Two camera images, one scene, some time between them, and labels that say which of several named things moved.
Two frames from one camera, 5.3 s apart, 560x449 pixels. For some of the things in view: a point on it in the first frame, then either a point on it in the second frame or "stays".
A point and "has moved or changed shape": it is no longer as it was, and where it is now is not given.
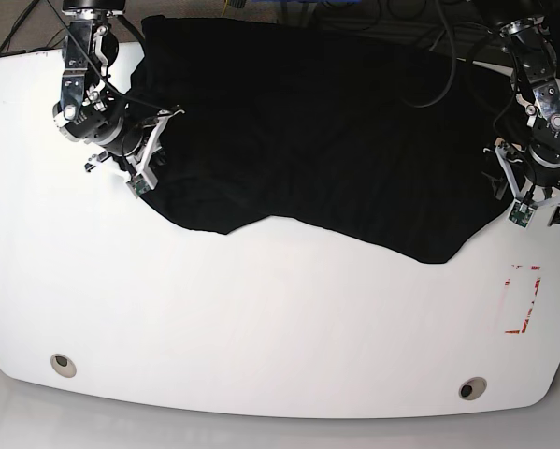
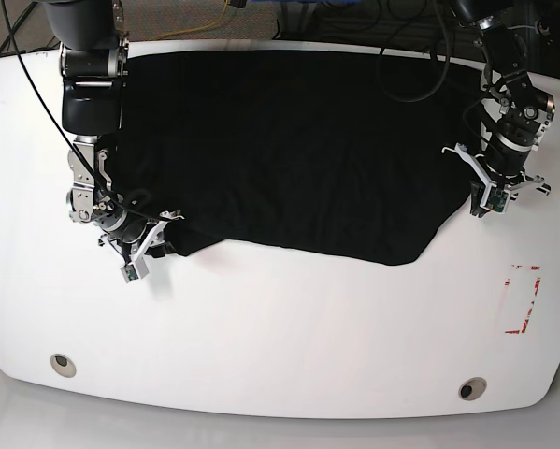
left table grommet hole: (62, 364) stays
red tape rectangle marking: (529, 310) stays
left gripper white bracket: (142, 161) to (136, 268)
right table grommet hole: (472, 388) stays
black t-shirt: (394, 147) has moved or changed shape
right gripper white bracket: (536, 203) to (495, 195)
